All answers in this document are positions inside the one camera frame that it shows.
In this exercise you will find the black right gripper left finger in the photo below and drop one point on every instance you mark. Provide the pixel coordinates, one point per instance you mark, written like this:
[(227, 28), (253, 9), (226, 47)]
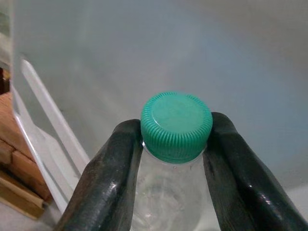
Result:
[(106, 183)]

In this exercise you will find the grey silver fridge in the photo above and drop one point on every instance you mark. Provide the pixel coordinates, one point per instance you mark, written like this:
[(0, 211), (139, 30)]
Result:
[(168, 48)]

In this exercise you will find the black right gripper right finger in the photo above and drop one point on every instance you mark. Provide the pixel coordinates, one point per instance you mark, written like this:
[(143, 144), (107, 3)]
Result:
[(243, 183)]

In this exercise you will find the clear bottle with green cap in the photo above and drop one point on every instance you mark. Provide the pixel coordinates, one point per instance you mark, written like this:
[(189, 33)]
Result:
[(175, 125)]

